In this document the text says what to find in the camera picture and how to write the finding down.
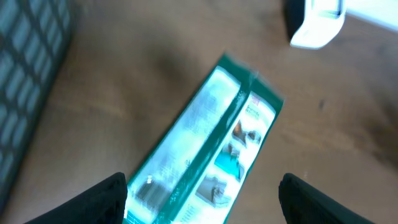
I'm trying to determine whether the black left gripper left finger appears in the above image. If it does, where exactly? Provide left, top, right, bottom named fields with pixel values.
left=28, top=172, right=127, bottom=224

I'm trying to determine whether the white barcode scanner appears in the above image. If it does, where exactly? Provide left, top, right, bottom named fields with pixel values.
left=284, top=0, right=346, bottom=50

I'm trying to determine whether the green white 3M box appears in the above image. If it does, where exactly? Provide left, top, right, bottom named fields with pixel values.
left=123, top=55, right=284, bottom=223

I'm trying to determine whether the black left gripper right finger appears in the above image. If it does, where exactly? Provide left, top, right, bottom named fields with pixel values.
left=279, top=173, right=370, bottom=224

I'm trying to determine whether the grey plastic mesh basket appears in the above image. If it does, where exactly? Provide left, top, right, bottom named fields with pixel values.
left=1, top=0, right=75, bottom=208

